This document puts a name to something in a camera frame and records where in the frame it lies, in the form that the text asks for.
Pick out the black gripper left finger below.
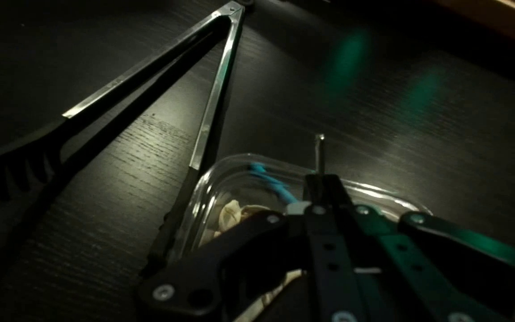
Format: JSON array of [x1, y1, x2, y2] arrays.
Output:
[[136, 211, 304, 317]]

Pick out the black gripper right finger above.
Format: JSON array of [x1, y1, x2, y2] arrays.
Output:
[[354, 204, 515, 322]]

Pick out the small metal spoon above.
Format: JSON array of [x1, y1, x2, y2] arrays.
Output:
[[314, 134, 325, 175]]

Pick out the blue straw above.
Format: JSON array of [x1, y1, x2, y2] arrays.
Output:
[[250, 161, 297, 204]]

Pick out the clear tray of white seeds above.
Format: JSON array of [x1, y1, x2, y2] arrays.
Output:
[[166, 152, 434, 265]]

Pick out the white paper napkin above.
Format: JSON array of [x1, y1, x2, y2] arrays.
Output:
[[234, 270, 304, 322]]

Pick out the metal kitchen tongs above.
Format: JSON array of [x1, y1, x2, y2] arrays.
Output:
[[0, 0, 255, 270]]

